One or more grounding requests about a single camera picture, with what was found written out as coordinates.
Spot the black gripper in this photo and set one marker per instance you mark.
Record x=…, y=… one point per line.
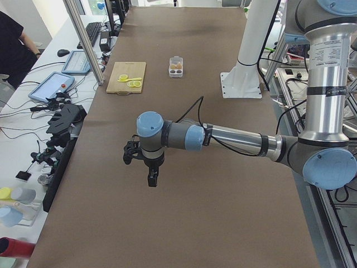
x=152, y=163

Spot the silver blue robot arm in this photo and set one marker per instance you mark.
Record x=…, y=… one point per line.
x=320, y=153

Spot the clear plastic egg box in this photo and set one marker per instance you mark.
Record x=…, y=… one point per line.
x=176, y=73

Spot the black power adapter box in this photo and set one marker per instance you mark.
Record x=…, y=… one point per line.
x=105, y=41

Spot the lemon slice pair middle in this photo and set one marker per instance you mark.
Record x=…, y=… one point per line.
x=130, y=83

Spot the yellow plastic knife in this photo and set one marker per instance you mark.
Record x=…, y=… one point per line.
x=129, y=79

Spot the black gripper stand parts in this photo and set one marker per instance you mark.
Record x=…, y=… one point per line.
x=62, y=120

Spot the lemon slice near knife tip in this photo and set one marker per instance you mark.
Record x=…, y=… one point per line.
x=123, y=77

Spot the bamboo cutting board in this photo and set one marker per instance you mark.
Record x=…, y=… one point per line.
x=133, y=70

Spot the grey plastic cup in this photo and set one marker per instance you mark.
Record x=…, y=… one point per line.
x=23, y=195

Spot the white central mounting column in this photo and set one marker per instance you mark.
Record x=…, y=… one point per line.
x=243, y=80

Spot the blue teach pendant near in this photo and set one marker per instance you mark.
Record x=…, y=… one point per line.
x=54, y=83

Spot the blue teach pendant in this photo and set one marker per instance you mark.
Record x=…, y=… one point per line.
x=54, y=83
x=76, y=64

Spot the blue teach pendant far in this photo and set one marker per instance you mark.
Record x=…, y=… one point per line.
x=76, y=64

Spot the light blue plastic cup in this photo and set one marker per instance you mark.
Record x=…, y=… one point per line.
x=10, y=216

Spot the yellow plastic cup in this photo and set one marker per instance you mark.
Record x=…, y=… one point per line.
x=5, y=193

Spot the black computer mouse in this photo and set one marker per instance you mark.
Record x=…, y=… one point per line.
x=62, y=52

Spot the black keyboard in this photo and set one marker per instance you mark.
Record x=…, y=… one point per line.
x=93, y=30

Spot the red cylinder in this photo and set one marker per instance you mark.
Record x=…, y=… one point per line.
x=16, y=248

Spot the person in black shirt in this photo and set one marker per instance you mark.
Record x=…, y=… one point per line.
x=18, y=51

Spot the lemon slice at handle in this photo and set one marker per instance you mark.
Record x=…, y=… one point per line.
x=137, y=83

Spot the aluminium frame post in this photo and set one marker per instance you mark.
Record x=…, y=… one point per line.
x=74, y=15

